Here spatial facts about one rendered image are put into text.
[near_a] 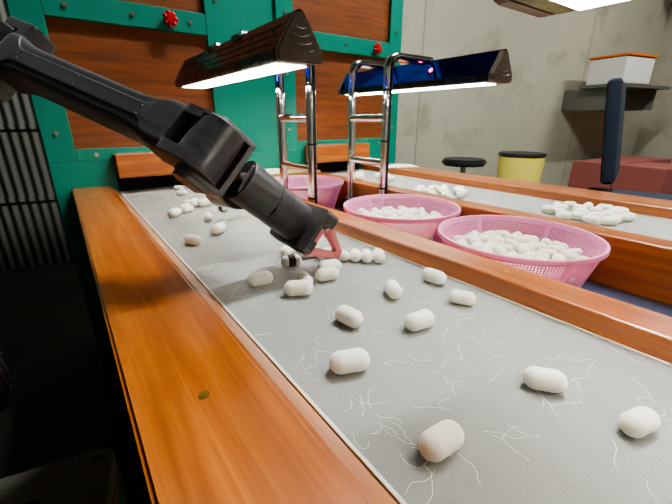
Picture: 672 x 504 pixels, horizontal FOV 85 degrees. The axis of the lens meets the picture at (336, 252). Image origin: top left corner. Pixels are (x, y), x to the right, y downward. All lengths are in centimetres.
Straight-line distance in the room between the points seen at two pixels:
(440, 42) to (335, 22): 245
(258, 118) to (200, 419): 128
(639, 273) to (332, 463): 66
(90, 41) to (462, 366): 126
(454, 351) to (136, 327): 31
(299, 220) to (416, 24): 350
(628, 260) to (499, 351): 44
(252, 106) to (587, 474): 137
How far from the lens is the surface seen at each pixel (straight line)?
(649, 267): 80
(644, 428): 36
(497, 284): 52
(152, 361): 36
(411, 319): 40
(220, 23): 145
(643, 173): 489
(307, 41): 66
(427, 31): 398
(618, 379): 42
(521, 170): 384
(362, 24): 178
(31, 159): 313
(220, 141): 44
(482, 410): 34
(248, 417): 28
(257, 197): 46
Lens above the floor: 96
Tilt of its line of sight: 20 degrees down
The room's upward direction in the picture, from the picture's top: straight up
